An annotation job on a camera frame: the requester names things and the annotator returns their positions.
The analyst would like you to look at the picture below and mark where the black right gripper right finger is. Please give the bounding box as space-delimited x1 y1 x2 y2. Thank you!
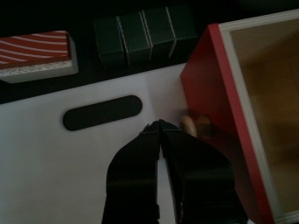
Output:
157 118 248 224

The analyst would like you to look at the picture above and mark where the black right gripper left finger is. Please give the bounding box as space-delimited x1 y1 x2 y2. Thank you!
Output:
101 120 163 224

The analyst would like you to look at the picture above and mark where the small wooden drawer knob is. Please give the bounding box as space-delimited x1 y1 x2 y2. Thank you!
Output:
179 114 213 139

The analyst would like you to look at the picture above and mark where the red wooden drawer cabinet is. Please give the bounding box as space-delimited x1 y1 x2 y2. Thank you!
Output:
179 8 299 224

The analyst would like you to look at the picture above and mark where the dark green white-lined toy block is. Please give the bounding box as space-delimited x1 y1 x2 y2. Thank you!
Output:
92 4 199 71

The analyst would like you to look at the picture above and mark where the red white striped toy block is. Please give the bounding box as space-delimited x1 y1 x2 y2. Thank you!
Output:
0 30 80 84

